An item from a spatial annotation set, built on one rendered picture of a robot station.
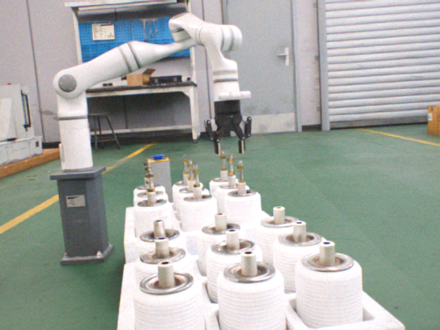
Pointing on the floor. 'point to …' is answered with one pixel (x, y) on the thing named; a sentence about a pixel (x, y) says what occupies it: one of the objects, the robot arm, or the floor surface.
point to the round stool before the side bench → (101, 130)
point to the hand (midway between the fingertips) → (230, 150)
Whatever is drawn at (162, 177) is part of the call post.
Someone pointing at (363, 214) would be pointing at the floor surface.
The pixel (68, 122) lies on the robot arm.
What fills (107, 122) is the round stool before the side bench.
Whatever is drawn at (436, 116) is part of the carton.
